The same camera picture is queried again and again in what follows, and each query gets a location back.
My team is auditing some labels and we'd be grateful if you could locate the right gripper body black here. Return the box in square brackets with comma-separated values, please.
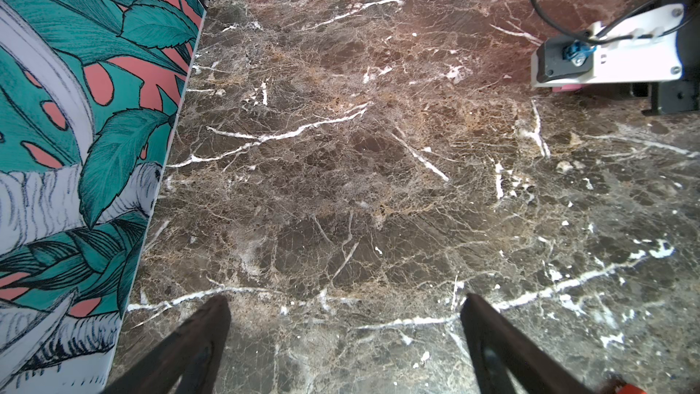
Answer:
[631, 0, 699, 116]

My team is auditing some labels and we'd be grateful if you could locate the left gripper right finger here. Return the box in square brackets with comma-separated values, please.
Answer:
[459, 294, 590, 393]

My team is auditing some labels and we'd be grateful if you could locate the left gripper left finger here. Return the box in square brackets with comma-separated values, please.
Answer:
[104, 295, 232, 394]

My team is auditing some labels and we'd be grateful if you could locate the pink block top pair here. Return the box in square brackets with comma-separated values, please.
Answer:
[552, 84, 583, 93]

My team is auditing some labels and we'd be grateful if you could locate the red block upper left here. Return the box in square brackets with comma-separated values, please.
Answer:
[600, 379, 647, 394]

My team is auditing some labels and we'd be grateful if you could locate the black camera cable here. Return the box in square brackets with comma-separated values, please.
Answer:
[520, 0, 700, 47]

